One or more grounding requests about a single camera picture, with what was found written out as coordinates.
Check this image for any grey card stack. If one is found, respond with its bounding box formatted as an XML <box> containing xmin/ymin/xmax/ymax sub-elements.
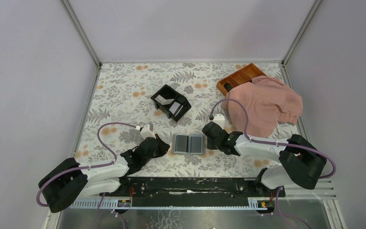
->
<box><xmin>172</xmin><ymin>135</ymin><xmax>205</xmax><ymax>155</ymax></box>

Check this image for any stack of cards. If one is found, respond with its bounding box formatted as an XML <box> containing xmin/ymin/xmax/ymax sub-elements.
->
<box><xmin>155</xmin><ymin>95</ymin><xmax>183</xmax><ymax>115</ymax></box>

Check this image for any black card holder box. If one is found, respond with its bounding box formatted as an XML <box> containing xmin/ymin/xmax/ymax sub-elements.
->
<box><xmin>151</xmin><ymin>84</ymin><xmax>192</xmax><ymax>122</ymax></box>

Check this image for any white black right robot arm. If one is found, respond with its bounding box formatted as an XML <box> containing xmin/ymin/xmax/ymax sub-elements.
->
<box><xmin>202</xmin><ymin>122</ymin><xmax>327</xmax><ymax>197</ymax></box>

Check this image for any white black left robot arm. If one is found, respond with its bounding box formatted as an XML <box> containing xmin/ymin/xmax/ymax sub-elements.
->
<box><xmin>36</xmin><ymin>135</ymin><xmax>170</xmax><ymax>213</ymax></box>

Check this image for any floral table mat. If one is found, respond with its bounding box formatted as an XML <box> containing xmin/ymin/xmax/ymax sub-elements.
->
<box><xmin>74</xmin><ymin>63</ymin><xmax>278</xmax><ymax>177</ymax></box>

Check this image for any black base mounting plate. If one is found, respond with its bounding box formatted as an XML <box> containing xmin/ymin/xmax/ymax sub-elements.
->
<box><xmin>109</xmin><ymin>177</ymin><xmax>279</xmax><ymax>200</ymax></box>

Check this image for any pink cloth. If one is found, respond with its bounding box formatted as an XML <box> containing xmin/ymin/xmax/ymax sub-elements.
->
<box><xmin>222</xmin><ymin>75</ymin><xmax>303</xmax><ymax>138</ymax></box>

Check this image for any orange compartment tray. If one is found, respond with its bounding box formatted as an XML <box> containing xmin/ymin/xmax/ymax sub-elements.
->
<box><xmin>216</xmin><ymin>63</ymin><xmax>265</xmax><ymax>96</ymax></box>

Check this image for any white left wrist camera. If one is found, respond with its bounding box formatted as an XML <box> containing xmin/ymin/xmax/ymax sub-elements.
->
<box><xmin>135</xmin><ymin>123</ymin><xmax>156</xmax><ymax>140</ymax></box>

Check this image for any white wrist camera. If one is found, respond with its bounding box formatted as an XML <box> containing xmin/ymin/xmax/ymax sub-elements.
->
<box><xmin>209</xmin><ymin>114</ymin><xmax>225</xmax><ymax>129</ymax></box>
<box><xmin>135</xmin><ymin>123</ymin><xmax>156</xmax><ymax>140</ymax></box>

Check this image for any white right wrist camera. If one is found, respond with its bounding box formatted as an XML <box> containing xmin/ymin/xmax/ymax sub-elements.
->
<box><xmin>209</xmin><ymin>114</ymin><xmax>225</xmax><ymax>129</ymax></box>

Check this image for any white slotted cable duct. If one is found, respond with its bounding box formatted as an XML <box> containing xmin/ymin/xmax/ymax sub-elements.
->
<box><xmin>70</xmin><ymin>197</ymin><xmax>275</xmax><ymax>212</ymax></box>

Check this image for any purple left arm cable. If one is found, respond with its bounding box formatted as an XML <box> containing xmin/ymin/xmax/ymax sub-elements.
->
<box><xmin>36</xmin><ymin>122</ymin><xmax>142</xmax><ymax>229</ymax></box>

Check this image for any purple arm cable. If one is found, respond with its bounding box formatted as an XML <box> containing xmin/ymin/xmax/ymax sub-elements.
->
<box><xmin>36</xmin><ymin>122</ymin><xmax>142</xmax><ymax>229</ymax></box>
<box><xmin>209</xmin><ymin>98</ymin><xmax>337</xmax><ymax>229</ymax></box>

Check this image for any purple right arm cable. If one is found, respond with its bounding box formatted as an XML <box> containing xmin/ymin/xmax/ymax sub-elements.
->
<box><xmin>209</xmin><ymin>98</ymin><xmax>337</xmax><ymax>229</ymax></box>

